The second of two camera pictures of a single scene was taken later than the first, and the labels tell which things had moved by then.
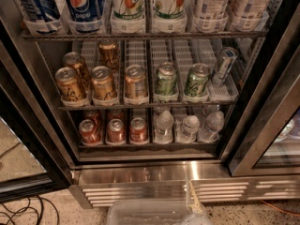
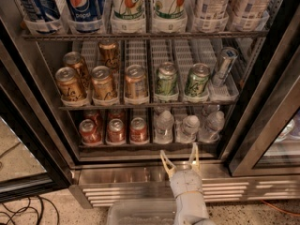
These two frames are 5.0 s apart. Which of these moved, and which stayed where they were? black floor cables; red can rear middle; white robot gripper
Moved: white robot gripper
Stayed: red can rear middle; black floor cables
